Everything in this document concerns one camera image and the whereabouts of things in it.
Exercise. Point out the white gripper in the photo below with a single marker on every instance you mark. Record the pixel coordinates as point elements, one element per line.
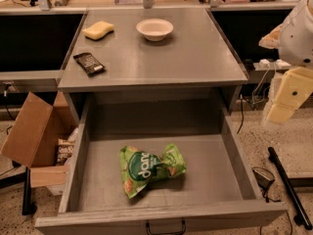
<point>297,38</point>

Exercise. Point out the green rice chip bag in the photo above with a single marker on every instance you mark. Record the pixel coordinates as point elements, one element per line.
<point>139,168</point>

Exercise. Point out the grey cabinet counter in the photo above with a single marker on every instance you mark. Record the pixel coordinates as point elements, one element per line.
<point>196,54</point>

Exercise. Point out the open grey drawer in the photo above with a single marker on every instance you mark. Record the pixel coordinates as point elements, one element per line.
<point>217,191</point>

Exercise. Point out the snack bag in box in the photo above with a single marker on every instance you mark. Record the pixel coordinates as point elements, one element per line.
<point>64,151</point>

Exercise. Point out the white power strip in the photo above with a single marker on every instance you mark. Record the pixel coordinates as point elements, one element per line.
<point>278,64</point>

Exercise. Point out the black floor pedal device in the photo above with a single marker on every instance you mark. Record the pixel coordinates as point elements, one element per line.
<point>264,178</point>

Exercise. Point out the white bowl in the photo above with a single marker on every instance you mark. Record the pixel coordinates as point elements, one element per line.
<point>154,29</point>

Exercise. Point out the black floor stand bar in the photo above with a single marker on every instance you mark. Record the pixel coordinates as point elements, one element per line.
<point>291,183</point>

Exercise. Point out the yellow sponge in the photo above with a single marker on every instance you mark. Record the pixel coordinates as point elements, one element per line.
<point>98,30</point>

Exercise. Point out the black snack bar packet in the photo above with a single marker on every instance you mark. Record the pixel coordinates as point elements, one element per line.
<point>89,63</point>

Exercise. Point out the brown cardboard box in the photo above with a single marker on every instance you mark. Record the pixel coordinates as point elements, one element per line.
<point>34,137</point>

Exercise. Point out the black drawer handle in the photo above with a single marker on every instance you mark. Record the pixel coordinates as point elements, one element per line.
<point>166,228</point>

